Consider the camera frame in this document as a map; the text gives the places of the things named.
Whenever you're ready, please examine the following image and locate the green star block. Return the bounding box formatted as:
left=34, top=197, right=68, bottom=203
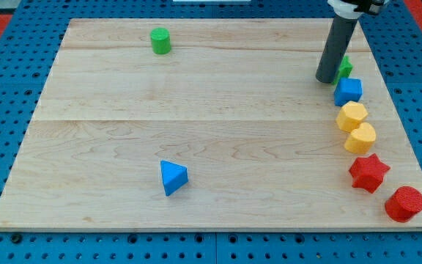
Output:
left=332, top=55, right=353, bottom=85

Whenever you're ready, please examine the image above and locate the blue triangle block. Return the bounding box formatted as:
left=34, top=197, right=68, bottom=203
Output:
left=160, top=160, right=188, bottom=197

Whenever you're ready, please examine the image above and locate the yellow hexagon block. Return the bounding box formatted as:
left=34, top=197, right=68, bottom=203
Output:
left=336, top=101, right=369, bottom=132

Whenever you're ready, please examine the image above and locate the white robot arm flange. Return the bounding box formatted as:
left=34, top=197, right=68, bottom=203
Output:
left=327, top=0, right=390, bottom=20

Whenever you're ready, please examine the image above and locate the red cylinder block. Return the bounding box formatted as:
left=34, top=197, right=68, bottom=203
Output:
left=384, top=186, right=422, bottom=223

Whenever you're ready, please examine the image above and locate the light wooden board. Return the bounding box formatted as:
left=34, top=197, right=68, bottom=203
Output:
left=0, top=18, right=422, bottom=232

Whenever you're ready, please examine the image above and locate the yellow heart block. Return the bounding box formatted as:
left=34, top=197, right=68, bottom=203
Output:
left=344, top=122, right=377, bottom=154

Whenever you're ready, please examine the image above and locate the red star block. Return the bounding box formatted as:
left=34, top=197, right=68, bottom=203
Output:
left=349, top=153, right=390, bottom=194

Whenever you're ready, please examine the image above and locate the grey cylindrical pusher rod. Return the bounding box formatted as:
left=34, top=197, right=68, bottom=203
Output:
left=316, top=15, right=358, bottom=84

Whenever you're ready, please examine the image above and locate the green cylinder block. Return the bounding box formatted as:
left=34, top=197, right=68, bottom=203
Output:
left=150, top=27, right=171, bottom=55

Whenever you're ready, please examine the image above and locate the blue cube block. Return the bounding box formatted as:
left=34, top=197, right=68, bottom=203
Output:
left=334, top=78, right=363, bottom=106

